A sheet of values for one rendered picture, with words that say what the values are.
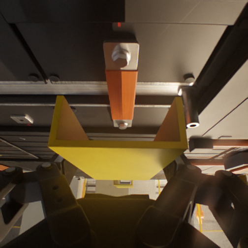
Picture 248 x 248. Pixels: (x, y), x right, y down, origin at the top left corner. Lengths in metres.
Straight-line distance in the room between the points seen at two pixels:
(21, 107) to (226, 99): 0.23
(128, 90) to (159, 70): 0.03
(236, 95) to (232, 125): 0.08
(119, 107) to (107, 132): 0.08
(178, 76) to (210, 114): 0.06
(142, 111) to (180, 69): 0.08
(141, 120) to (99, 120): 0.06
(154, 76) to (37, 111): 0.16
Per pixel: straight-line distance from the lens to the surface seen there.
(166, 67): 0.16
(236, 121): 0.25
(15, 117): 0.28
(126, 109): 0.21
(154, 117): 0.25
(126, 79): 0.16
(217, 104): 0.19
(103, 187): 4.55
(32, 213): 4.90
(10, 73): 0.20
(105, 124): 0.27
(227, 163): 0.48
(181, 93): 0.21
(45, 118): 0.27
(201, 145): 0.30
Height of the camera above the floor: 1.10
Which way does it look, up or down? 23 degrees down
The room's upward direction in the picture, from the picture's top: 179 degrees counter-clockwise
